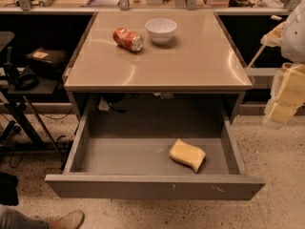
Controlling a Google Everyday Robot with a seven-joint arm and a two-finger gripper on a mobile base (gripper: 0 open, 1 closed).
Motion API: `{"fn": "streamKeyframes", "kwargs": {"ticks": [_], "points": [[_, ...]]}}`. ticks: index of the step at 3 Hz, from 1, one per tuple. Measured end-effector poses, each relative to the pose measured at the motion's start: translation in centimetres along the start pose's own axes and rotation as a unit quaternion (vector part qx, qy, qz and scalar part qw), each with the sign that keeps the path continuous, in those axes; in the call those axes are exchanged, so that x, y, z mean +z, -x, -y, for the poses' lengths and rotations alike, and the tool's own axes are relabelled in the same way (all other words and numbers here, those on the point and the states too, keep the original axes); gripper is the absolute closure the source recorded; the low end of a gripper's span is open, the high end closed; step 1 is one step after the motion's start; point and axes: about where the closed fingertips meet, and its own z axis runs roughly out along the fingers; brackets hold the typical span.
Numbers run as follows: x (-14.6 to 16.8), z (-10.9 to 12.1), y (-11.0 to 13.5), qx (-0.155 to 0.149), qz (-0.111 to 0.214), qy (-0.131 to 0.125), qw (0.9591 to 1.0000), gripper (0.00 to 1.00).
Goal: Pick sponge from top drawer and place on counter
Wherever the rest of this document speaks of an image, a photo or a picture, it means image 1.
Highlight black side table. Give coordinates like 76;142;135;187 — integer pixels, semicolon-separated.
0;31;65;155

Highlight white bowl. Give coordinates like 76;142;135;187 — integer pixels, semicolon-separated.
145;18;177;45

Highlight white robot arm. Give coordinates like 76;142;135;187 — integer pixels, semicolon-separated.
260;0;305;129

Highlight grey cabinet with counter top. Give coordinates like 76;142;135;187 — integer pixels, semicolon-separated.
65;9;252;117

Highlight white-handled stick tool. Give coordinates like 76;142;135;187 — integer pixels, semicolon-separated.
247;15;284;68

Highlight black bag with label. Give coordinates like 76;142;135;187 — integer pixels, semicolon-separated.
26;47;70;79

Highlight yellow sponge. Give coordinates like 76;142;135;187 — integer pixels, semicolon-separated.
169;138;206;172

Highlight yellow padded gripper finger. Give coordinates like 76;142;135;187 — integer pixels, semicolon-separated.
276;64;305;108
267;103;296;124

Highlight tape roll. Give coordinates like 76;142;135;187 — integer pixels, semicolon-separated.
281;63;293;72

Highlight grey open drawer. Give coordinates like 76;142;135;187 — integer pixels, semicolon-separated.
46;94;265;200

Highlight black bag on floor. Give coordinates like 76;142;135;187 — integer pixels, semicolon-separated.
0;172;19;206

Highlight grey trouser leg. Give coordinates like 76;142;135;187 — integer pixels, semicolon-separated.
0;205;51;229

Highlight tan shoe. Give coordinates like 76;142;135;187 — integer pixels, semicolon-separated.
51;210;85;229

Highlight red soda can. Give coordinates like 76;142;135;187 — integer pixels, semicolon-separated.
112;28;143;52

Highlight black headphones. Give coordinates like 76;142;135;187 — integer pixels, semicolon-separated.
3;47;38;91

